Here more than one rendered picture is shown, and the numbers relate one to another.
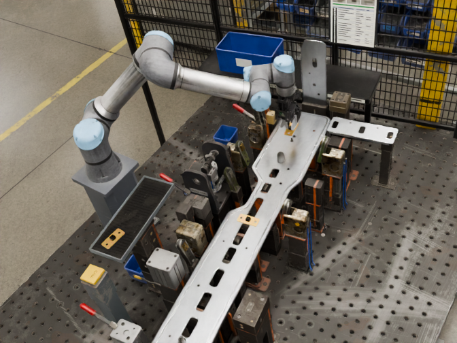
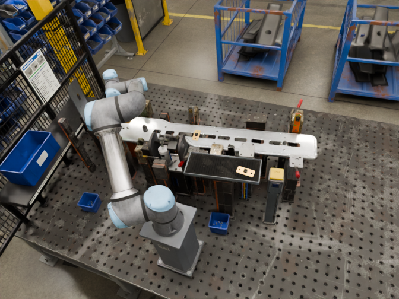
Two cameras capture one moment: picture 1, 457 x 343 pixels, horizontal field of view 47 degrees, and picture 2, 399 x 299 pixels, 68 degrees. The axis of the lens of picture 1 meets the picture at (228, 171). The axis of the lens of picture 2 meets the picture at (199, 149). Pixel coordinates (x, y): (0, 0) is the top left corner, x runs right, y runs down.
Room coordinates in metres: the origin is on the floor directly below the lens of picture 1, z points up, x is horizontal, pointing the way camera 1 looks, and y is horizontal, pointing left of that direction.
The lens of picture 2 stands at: (1.59, 1.19, 2.34)
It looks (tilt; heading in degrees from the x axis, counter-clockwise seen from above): 49 degrees down; 256
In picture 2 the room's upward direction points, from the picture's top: 9 degrees counter-clockwise
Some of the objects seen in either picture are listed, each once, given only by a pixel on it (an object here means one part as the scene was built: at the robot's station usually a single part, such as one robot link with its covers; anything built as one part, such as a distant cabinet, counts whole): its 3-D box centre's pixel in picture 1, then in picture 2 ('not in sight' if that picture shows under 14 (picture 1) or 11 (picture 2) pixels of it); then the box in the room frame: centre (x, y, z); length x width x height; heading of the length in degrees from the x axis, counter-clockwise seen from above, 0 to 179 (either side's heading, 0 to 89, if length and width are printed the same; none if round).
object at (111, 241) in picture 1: (112, 237); (245, 171); (1.19, 0.44, 1.17); 0.08 x 0.04 x 0.01; 133
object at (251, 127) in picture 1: (260, 153); (123, 159); (1.76, -0.16, 0.88); 0.07 x 0.06 x 0.35; 56
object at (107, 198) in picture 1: (118, 201); (175, 238); (1.61, 0.50, 0.90); 0.21 x 0.21 x 0.40; 47
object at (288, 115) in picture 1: (286, 104); not in sight; (1.64, -0.28, 1.23); 0.09 x 0.08 x 0.12; 146
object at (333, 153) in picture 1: (333, 180); (150, 121); (1.50, -0.44, 0.87); 0.12 x 0.09 x 0.35; 56
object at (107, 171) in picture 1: (100, 161); (166, 216); (1.61, 0.50, 1.15); 0.15 x 0.15 x 0.10
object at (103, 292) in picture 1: (113, 309); (272, 199); (1.06, 0.51, 0.92); 0.08 x 0.08 x 0.44; 56
